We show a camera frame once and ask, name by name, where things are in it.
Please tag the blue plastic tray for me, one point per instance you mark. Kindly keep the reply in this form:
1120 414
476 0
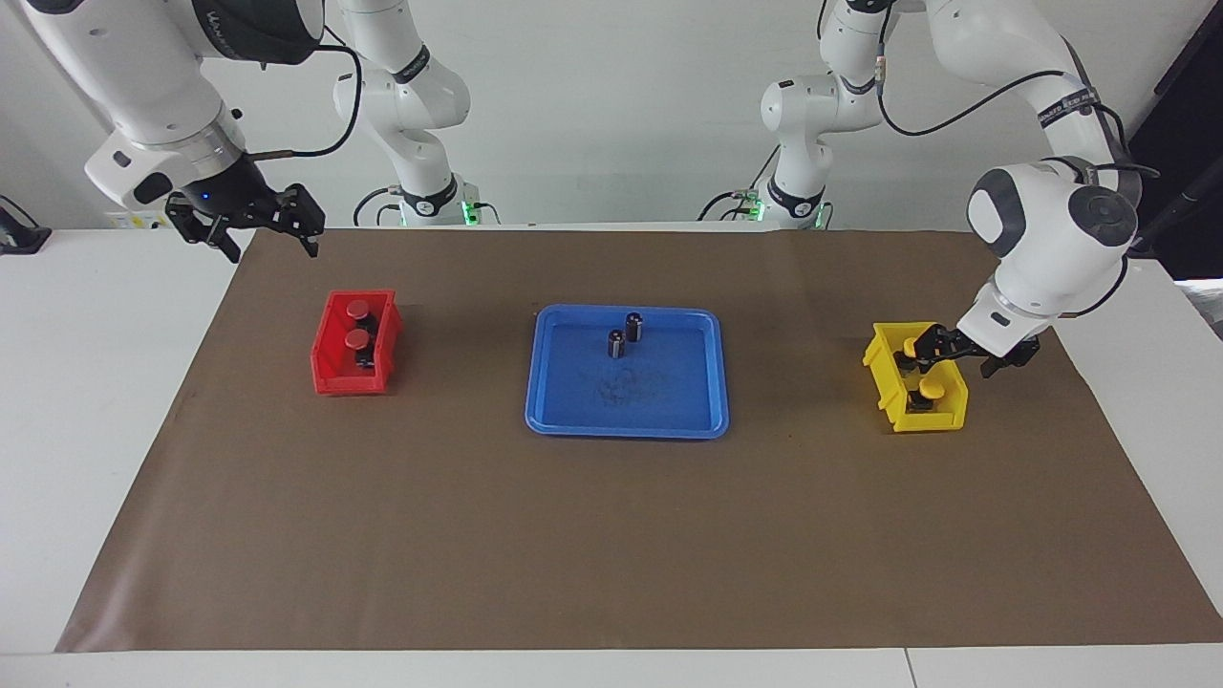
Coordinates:
573 411

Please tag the black stand pole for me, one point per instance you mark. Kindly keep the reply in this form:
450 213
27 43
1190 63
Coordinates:
1185 205

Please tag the black desk device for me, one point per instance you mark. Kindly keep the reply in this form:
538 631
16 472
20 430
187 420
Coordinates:
24 239

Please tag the red plastic bin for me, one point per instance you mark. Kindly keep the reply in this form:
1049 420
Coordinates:
334 377

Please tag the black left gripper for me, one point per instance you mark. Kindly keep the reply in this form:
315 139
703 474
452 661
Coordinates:
965 346

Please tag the white wall socket box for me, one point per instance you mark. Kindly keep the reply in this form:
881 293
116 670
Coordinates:
153 205

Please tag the black cylinder capacitor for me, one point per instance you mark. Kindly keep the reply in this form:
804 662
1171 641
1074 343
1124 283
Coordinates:
616 344
633 327

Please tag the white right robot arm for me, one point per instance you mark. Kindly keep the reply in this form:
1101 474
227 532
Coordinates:
143 76

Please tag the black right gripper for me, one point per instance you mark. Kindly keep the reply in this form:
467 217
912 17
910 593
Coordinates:
244 201

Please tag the yellow plastic bin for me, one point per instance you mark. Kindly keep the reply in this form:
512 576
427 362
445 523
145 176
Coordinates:
946 416

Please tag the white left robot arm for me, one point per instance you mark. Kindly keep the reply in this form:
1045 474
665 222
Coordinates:
1051 239

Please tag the grey metallic object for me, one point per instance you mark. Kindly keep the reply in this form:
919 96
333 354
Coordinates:
1206 301

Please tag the yellow push button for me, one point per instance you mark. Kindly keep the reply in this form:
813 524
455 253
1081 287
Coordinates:
929 390
908 346

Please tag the black side panel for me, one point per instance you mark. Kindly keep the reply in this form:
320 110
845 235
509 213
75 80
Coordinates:
1175 115

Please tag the brown paper mat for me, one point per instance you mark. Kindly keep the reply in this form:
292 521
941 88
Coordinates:
611 535

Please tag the red push button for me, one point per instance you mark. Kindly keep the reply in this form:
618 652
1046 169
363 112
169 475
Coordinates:
357 339
359 308

